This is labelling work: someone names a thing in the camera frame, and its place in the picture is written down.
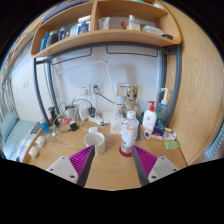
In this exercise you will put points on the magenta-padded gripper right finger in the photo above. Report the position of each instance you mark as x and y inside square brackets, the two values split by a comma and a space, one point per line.
[160, 168]

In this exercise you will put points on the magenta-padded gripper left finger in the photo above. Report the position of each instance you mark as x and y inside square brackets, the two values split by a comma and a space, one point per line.
[63, 166]

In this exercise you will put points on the clear plastic water bottle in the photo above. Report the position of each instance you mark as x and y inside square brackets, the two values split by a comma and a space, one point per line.
[129, 133]

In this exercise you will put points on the green gel bottle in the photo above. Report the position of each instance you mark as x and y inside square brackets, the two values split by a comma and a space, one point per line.
[172, 144]

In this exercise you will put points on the wrapped pale bun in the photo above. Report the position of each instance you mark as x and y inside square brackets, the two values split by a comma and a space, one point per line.
[34, 152]
[40, 141]

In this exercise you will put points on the small blue box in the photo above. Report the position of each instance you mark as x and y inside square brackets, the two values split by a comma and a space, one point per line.
[158, 133]

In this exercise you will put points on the pale yellow cup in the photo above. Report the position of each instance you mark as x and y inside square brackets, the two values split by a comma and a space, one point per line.
[96, 145]

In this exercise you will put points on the small black charger block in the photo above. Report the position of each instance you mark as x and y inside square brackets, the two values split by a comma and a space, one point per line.
[74, 126]

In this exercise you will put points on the blue checked blanket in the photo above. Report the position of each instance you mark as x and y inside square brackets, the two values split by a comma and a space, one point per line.
[25, 146]

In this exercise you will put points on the dark grey laptop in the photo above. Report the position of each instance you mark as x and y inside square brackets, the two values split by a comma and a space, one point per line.
[35, 128]

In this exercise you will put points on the white pump lotion bottle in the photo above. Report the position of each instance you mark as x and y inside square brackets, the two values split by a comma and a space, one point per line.
[149, 121]

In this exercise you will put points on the small white oval device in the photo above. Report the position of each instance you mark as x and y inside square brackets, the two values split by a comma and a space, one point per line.
[93, 129]

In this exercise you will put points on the teal bed mattress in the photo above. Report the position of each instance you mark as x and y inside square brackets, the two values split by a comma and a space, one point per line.
[16, 140]

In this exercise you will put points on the white charger block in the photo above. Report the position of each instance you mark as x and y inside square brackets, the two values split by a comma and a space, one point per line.
[83, 114]

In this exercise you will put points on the white power strip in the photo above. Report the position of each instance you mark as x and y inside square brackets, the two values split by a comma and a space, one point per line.
[95, 119]

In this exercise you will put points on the blue squeeze bottle white nozzle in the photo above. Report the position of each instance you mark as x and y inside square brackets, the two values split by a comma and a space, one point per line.
[163, 110]

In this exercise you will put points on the white folded paper box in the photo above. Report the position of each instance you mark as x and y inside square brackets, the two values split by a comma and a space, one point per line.
[116, 126]

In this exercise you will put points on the black plug adapter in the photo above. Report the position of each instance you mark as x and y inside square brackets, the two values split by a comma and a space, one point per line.
[92, 111]

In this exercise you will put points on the teal pillow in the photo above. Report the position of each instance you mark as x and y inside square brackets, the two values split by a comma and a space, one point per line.
[8, 126]

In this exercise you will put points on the wooden tree figurine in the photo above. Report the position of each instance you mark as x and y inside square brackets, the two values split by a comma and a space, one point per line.
[131, 100]

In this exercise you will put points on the white desk lamp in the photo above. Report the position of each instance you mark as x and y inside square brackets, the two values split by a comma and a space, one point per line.
[111, 83]

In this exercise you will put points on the wooden loft side board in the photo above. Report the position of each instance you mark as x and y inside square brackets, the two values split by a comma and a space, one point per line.
[20, 46]

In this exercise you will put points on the wooden shelf unit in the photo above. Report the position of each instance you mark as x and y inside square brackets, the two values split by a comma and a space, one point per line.
[106, 36]

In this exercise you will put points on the white double wall socket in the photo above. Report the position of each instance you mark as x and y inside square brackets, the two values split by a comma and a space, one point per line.
[90, 90]

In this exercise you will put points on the grey metal bed frame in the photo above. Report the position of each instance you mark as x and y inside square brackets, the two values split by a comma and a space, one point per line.
[173, 86]

